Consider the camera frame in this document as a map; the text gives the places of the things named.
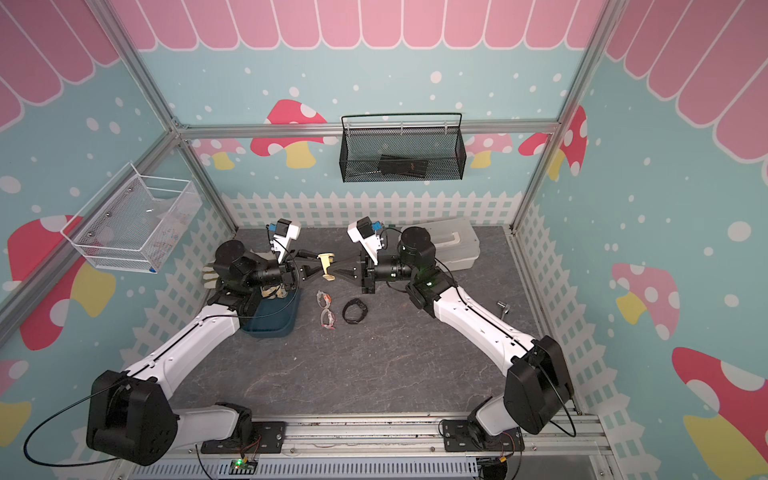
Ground metal ratchet tool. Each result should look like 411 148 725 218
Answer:
497 301 510 319

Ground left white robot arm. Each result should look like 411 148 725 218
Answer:
86 240 322 466

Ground beige work glove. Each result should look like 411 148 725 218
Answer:
202 264 219 290

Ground green circuit board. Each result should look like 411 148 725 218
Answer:
228 458 258 476

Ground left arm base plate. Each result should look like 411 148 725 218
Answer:
201 421 287 456

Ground grey cable duct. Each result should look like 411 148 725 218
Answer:
128 457 480 479

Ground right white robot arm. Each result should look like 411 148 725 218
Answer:
328 217 574 437

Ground black wire wall basket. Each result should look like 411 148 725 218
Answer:
339 112 467 183

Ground teal plastic tray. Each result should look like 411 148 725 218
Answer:
241 290 301 338

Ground black watch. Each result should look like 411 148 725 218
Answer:
342 298 369 325

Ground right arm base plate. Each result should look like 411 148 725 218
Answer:
438 419 525 455

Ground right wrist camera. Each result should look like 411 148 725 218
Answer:
347 216 384 265

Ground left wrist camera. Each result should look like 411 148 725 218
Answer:
267 219 301 264

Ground white wire wall basket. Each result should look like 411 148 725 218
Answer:
60 163 203 274

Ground translucent white storage box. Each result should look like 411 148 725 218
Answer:
419 217 480 272

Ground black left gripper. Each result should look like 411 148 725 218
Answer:
245 249 334 293

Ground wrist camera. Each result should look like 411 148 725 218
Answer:
347 216 384 265
267 219 301 264

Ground black item in basket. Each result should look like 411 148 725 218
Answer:
377 155 429 178

